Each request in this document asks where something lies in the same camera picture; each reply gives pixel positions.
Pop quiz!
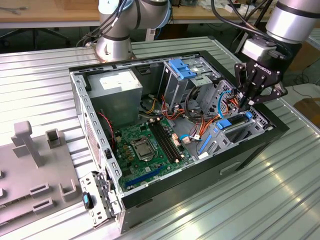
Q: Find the blue black latch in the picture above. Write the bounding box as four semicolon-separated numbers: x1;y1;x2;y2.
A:
82;191;95;210

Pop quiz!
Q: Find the grey disk bay cage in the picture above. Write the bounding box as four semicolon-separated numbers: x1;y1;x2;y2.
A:
196;111;267;161

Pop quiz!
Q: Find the black open PC case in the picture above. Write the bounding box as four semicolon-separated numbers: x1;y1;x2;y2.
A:
68;49;291;235

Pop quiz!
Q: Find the black slanted pole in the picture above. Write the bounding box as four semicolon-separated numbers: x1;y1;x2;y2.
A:
253;0;275;26

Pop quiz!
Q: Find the yellow black wire bundle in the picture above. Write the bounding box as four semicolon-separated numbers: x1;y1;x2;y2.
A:
146;97;158;115

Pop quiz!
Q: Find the black cable loop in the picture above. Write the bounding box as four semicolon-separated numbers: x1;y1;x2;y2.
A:
184;86;208;123

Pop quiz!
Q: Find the silver CPU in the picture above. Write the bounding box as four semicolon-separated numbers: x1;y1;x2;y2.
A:
134;144;152;159

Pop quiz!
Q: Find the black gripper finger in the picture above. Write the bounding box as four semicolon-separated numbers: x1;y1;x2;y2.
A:
234;63;256;106
243;76;288;108

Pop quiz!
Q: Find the grey power supply unit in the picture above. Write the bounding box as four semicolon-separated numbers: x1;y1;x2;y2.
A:
86;68;144;128

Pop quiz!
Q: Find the hard disk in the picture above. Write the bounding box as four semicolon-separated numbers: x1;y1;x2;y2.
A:
198;111;253;155

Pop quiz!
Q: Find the grey metal drive cage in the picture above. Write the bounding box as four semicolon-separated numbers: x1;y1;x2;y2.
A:
159;57;221;111

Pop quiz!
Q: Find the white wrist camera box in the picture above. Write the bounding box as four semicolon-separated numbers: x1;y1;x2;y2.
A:
241;38;277;60

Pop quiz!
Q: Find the red orange wire bundle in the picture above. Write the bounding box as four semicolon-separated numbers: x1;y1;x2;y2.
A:
161;94;191;123

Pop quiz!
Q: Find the black RAM slot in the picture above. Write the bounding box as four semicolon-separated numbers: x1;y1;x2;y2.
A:
151;119;179;163
154;119;182;161
149;120;177;164
157;118;185;160

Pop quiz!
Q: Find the brown cardboard box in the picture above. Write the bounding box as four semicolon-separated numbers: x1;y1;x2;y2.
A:
293;97;320;126
287;42;316;73

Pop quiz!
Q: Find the grey parts rack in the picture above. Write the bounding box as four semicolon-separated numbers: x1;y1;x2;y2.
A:
0;120;86;226

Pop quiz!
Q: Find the wooden desk white frame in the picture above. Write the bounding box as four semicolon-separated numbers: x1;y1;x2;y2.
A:
0;0;101;28
172;3;273;25

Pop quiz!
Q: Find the red black fan wire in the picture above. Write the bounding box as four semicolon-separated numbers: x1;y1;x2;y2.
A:
98;111;117;151

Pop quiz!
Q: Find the CPU socket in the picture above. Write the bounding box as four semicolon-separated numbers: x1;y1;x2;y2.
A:
130;138;156;163

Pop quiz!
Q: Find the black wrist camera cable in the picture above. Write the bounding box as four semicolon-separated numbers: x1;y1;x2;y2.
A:
211;0;293;60

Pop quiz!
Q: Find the blue plastic drive bracket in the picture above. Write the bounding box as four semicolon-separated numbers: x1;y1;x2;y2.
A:
168;59;199;80

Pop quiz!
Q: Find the blue data wire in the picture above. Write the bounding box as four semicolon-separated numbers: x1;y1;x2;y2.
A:
217;89;237;119

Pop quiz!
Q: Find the silver slot retention bracket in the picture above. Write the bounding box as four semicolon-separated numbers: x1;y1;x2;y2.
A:
79;171;124;229

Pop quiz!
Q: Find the orange power wire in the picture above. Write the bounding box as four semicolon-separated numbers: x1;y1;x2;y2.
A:
197;97;243;141

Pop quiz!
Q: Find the blue expansion slot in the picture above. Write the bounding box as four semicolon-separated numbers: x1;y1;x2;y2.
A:
124;166;165;188

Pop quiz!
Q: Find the green motherboard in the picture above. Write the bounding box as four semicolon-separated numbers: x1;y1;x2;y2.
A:
113;117;196;192

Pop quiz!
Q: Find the grey arm cable bundle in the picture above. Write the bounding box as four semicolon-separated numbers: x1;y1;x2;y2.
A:
76;0;126;48

